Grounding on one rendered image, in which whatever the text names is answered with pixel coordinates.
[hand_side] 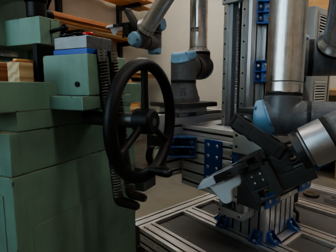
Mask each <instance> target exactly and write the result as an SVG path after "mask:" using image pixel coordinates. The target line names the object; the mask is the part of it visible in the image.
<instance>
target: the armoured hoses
mask: <svg viewBox="0 0 336 252"><path fill-rule="evenodd" d="M94 52H95V55H96V56H97V63H98V64H97V66H98V72H99V73H98V75H99V84H100V85H99V87H100V93H101V94H100V95H101V97H100V98H101V101H102V103H101V104H102V110H103V111H102V113H104V106H105V101H106V97H107V93H108V90H109V87H110V84H109V83H110V82H109V80H110V79H109V75H108V74H109V73H108V71H109V70H110V76H111V77H110V78H111V80H110V81H111V82H112V81H113V79H114V77H115V75H116V74H117V72H118V71H119V65H118V61H119V60H118V52H117V51H107V50H106V49H95V50H94ZM108 59H109V60H108ZM107 60H108V61H109V67H110V69H109V70H108V67H107V66H108V64H107V62H108V61H107ZM122 97H123V95H122V96H121V99H120V104H119V108H118V117H119V116H120V115H121V114H123V113H124V106H123V105H124V104H123V98H122ZM117 132H118V134H117V135H118V140H119V141H118V143H119V148H121V147H122V146H123V144H124V143H125V142H126V140H127V139H128V137H127V136H128V135H127V130H126V127H122V126H119V125H118V126H117ZM129 151H130V150H128V152H127V153H126V154H125V156H124V157H123V159H124V161H125V162H126V164H127V165H128V167H129V168H131V160H130V159H131V158H130V153H129ZM108 162H109V161H108ZM109 168H110V169H109V170H110V172H109V173H110V178H111V180H110V181H111V184H112V185H111V186H112V188H111V189H112V194H113V196H112V197H113V200H114V202H115V204H116V205H117V206H120V207H123V208H127V209H131V210H134V211H136V210H138V209H139V208H140V203H139V202H137V201H140V202H145V201H146V200H147V195H146V194H144V193H142V192H139V191H136V190H135V189H134V185H133V183H129V182H127V181H125V180H124V188H125V189H124V190H125V193H126V195H127V197H128V198H126V197H123V192H122V186H121V185H122V184H121V178H120V177H119V176H118V174H117V173H116V172H115V171H114V169H113V168H112V166H111V164H110V162H109ZM131 169H132V168H131ZM135 200H136V201H135Z"/></svg>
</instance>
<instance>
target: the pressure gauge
mask: <svg viewBox="0 0 336 252"><path fill-rule="evenodd" d="M159 149H160V147H159V146H152V145H151V146H149V147H148V148H147V150H146V154H145V158H146V161H147V166H148V167H149V165H150V164H151V163H152V162H153V160H154V159H155V157H156V155H157V153H158V151H159Z"/></svg>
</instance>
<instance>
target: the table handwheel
mask: <svg viewBox="0 0 336 252"><path fill-rule="evenodd" d="M138 71H140V73H141V108H137V109H135V110H134V112H133V113H129V112H124V113H122V114H121V115H120V116H118V111H119V105H120V101H121V97H122V94H123V91H124V89H125V87H126V85H127V83H128V81H129V80H130V78H131V77H132V76H133V75H134V74H135V73H137V72H138ZM148 72H150V73H151V74H152V75H153V76H154V77H155V79H156V80H157V82H158V84H159V86H160V89H161V92H162V96H163V101H164V111H165V122H164V132H162V131H160V130H159V129H158V128H159V124H160V118H159V115H158V113H157V111H156V110H155V109H153V108H149V96H148ZM82 119H83V122H84V123H85V124H86V125H96V126H102V132H103V141H104V147H105V151H106V154H107V157H108V160H109V162H110V164H111V166H112V168H113V169H114V171H115V172H116V173H117V175H118V176H119V177H120V178H122V179H123V180H124V181H126V182H128V183H131V184H142V183H145V182H148V181H149V180H151V179H152V178H153V177H154V176H155V175H154V174H151V173H149V172H148V169H149V167H150V166H151V167H154V166H161V167H162V166H163V165H164V163H165V161H166V159H167V157H168V154H169V152H170V149H171V145H172V141H173V137H174V130H175V102H174V96H173V91H172V87H171V84H170V82H169V79H168V77H167V75H166V73H165V72H164V70H163V69H162V68H161V67H160V66H159V65H158V64H157V63H156V62H155V61H153V60H151V59H149V58H145V57H138V58H135V59H132V60H130V61H128V62H127V63H126V64H125V65H123V66H122V67H121V68H120V70H119V71H118V72H117V73H116V75H115V77H114V78H113V80H112V82H111V84H110V87H109V89H108V92H107V95H106V99H105V104H104V109H103V112H102V111H89V110H87V111H85V112H84V114H83V117H82ZM118 126H122V127H124V128H132V130H133V132H132V133H131V135H130V136H129V137H128V139H127V140H126V142H125V143H124V144H123V145H122V147H121V148H120V146H119V140H118ZM140 134H146V135H153V134H156V135H157V136H158V137H159V138H160V139H161V140H162V141H161V145H160V148H159V150H158V153H157V155H156V157H155V159H154V160H153V162H152V163H151V164H150V165H149V166H148V167H147V168H146V169H145V170H143V171H134V170H132V169H131V168H129V166H128V165H127V164H126V162H125V160H124V156H125V155H126V153H127V152H128V150H129V149H130V147H131V146H132V145H133V143H134V142H135V141H136V139H137V138H138V137H139V135H140Z"/></svg>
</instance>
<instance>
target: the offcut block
mask: <svg viewBox="0 0 336 252"><path fill-rule="evenodd" d="M7 73H8V81H9V82H34V73H33V63H28V62H7Z"/></svg>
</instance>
